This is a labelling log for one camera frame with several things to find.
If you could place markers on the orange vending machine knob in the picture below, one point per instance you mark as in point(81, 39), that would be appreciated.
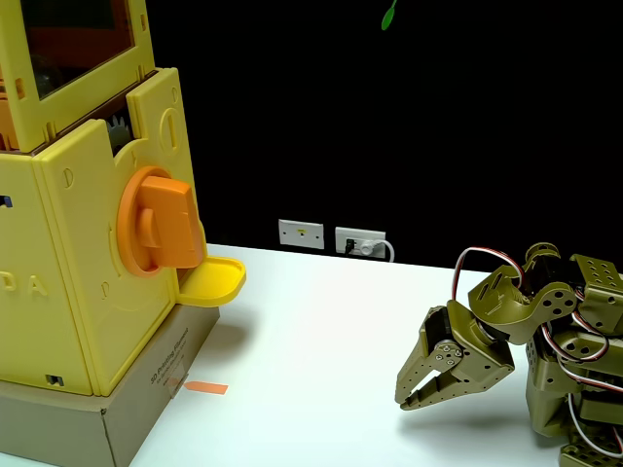
point(165, 224)

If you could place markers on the yellow toy vending machine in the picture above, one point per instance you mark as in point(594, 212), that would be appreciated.
point(73, 243)

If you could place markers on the orange tape strip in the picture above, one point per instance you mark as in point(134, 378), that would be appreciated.
point(207, 387)

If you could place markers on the yellow dispensing tray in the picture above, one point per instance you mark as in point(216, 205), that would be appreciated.
point(214, 282)

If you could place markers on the clear tape tab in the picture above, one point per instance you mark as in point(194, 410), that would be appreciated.
point(176, 385)

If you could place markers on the brown cardboard box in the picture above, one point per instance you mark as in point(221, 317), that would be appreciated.
point(136, 418)

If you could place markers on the green leaf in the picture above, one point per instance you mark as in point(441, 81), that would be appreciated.
point(388, 18)

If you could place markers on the grey plastic gear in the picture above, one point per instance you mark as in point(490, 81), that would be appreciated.
point(118, 131)

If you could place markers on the white wall socket plate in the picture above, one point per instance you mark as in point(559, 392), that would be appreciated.
point(343, 236)

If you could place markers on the white blank wall plate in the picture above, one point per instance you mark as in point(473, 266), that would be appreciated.
point(301, 234)

